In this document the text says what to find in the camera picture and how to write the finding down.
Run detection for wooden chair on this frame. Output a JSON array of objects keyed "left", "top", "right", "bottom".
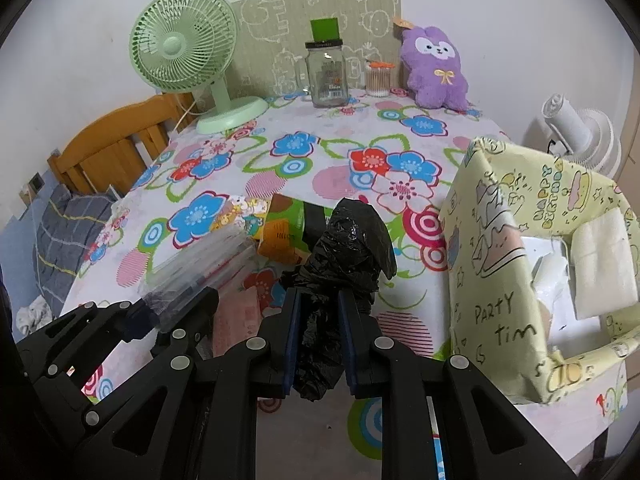
[{"left": 48, "top": 93, "right": 198, "bottom": 194}]

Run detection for clear plastic packet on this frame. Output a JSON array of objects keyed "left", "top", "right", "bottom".
[{"left": 139, "top": 224, "right": 256, "bottom": 333}]

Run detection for glass jar with green lid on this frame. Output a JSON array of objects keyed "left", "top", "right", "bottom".
[{"left": 305, "top": 18, "right": 349, "bottom": 107}]

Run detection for black plastic bag roll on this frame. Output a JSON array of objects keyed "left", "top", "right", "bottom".
[{"left": 280, "top": 198, "right": 397, "bottom": 402}]

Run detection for purple plush bunny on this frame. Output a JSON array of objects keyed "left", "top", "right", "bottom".
[{"left": 400, "top": 26, "right": 469, "bottom": 112}]

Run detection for white standing fan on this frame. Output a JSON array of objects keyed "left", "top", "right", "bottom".
[{"left": 541, "top": 93, "right": 622, "bottom": 179}]

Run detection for colourful tissue pack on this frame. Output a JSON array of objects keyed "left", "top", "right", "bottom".
[{"left": 209, "top": 194, "right": 314, "bottom": 266}]

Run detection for pink packet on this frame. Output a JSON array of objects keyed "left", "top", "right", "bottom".
[{"left": 212, "top": 284, "right": 262, "bottom": 358}]

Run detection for floral tablecloth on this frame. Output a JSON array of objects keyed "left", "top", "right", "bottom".
[{"left": 60, "top": 88, "right": 629, "bottom": 480}]

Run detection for green desk fan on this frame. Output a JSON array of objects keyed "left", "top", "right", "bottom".
[{"left": 129, "top": 0, "right": 268, "bottom": 134}]

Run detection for small toothpick jar orange lid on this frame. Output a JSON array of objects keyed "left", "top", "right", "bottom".
[{"left": 364, "top": 61, "right": 395, "bottom": 98}]

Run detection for white folded cloth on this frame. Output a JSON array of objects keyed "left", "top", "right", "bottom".
[{"left": 533, "top": 208, "right": 639, "bottom": 320}]

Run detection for grey plaid bedding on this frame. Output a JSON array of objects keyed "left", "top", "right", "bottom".
[{"left": 14, "top": 184, "right": 116, "bottom": 336}]

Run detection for yellow patterned storage box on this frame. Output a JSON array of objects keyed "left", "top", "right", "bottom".
[{"left": 439, "top": 138, "right": 639, "bottom": 404}]

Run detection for beige patterned board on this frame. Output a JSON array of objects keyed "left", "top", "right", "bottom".
[{"left": 226, "top": 0, "right": 401, "bottom": 98}]

